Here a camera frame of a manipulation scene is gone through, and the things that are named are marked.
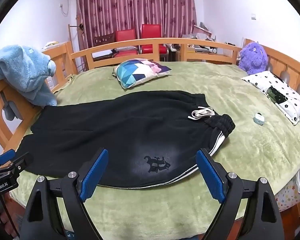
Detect purple plush monster toy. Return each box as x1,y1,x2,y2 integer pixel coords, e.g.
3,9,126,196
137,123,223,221
238,42,268,75

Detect small light blue case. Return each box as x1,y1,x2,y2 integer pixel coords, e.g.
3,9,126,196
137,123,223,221
253,113,265,126

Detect cluttered desk behind bed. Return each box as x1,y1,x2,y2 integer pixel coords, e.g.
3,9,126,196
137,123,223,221
180,25,233,57

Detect colourful geometric pillow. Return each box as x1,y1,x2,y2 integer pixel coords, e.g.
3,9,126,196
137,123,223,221
113,59,171,89

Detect left red chair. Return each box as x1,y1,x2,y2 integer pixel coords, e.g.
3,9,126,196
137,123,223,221
114,28,140,58

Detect white flower-print pillow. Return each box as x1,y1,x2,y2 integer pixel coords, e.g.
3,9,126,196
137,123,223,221
242,71,300,126

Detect wooden bed frame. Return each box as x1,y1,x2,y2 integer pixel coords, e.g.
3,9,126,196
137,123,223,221
0,37,300,153

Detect maroon striped curtain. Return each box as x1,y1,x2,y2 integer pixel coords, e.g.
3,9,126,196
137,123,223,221
76,0,197,50

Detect light blue plush towel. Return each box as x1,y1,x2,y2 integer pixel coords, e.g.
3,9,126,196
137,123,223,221
0,45,57,108

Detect black pants white stripes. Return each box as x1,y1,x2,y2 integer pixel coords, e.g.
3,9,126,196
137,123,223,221
16,90,235,189

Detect green plush bed blanket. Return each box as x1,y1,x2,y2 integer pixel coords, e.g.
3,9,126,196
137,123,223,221
11,62,300,239

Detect star-print bed sheet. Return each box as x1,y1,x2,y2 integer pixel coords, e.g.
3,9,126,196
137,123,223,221
275,170,300,212

